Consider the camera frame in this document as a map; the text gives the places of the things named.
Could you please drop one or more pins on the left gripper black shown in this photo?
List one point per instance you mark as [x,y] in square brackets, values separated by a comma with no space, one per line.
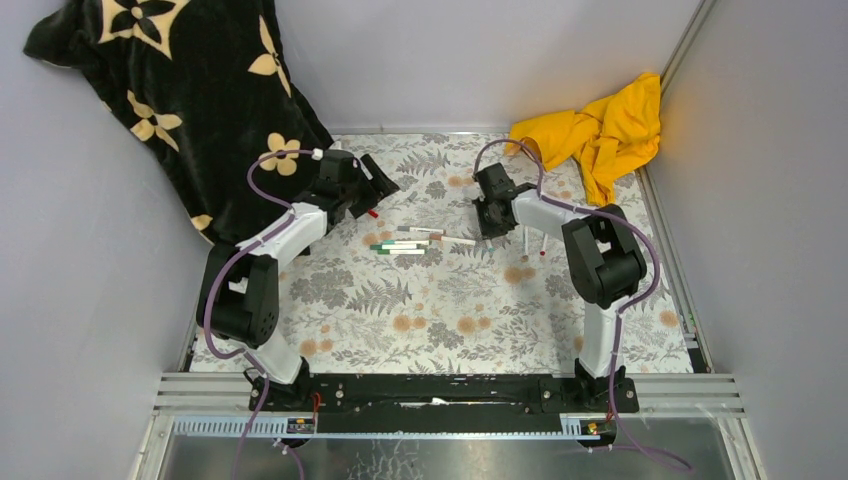
[381,184]

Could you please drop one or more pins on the black floral blanket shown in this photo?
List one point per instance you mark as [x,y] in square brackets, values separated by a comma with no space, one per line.
[204,85]

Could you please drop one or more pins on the brown cap marker pen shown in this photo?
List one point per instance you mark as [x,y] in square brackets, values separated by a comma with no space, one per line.
[450,239]

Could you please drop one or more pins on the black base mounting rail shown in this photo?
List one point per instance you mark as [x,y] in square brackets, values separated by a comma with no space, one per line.
[444,404]

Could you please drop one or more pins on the yellow cloth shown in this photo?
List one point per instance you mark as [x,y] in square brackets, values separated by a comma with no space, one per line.
[609,138]

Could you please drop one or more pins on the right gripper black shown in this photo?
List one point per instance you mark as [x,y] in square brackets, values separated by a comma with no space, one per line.
[487,232]

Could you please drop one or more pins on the green marker pen upper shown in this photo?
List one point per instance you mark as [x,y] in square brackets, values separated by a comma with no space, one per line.
[401,245]

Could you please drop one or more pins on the red marker pen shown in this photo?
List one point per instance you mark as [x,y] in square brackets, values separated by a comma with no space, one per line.
[543,247]

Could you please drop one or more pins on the brown end marker pen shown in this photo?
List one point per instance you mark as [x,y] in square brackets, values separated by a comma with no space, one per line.
[416,229]

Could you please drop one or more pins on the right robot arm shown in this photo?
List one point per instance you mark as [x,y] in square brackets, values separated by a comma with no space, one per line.
[604,262]

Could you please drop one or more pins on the floral patterned table mat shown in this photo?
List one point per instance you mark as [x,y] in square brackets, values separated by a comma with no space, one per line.
[455,309]

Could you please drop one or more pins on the green marker pen lower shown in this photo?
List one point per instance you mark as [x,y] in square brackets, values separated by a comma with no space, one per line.
[395,252]

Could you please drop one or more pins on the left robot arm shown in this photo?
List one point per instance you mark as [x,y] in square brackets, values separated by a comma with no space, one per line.
[238,306]

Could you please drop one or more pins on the aluminium frame rails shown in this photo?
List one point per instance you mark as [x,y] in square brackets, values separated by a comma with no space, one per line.
[217,405]

